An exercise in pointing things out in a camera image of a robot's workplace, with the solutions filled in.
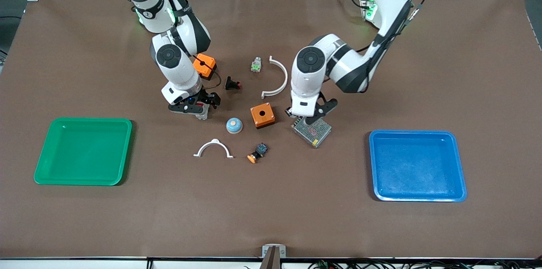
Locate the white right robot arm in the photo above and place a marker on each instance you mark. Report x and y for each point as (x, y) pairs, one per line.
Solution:
(171, 55)

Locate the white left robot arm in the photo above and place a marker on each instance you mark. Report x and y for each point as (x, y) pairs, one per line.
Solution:
(311, 61)

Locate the metal mesh power supply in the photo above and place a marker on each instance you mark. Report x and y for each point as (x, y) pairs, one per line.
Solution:
(315, 134)

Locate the black square push button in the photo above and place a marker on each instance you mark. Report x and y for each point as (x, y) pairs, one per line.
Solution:
(230, 83)

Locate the orange button box black base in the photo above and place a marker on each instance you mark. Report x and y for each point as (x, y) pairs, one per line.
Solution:
(209, 69)
(267, 119)

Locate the large white half-round clamp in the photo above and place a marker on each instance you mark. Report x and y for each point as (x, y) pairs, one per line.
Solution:
(284, 76)

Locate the small white half-round clamp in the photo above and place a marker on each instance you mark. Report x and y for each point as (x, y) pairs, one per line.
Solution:
(214, 142)

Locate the orange mushroom push button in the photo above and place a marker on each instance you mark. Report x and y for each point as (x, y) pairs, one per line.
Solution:
(253, 159)

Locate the brown table mat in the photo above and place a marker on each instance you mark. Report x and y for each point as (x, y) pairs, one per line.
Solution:
(271, 201)

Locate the blue plastic tray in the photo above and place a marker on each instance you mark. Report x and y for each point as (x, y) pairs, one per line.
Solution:
(417, 167)

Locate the green plastic tray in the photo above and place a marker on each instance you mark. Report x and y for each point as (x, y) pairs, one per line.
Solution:
(82, 152)

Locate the green white selector switch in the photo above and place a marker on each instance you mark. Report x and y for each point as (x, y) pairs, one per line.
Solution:
(255, 65)

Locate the grey metal table bracket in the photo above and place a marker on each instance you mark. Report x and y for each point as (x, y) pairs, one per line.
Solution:
(282, 252)

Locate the white table edge rail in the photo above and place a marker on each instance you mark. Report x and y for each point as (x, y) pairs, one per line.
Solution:
(84, 264)

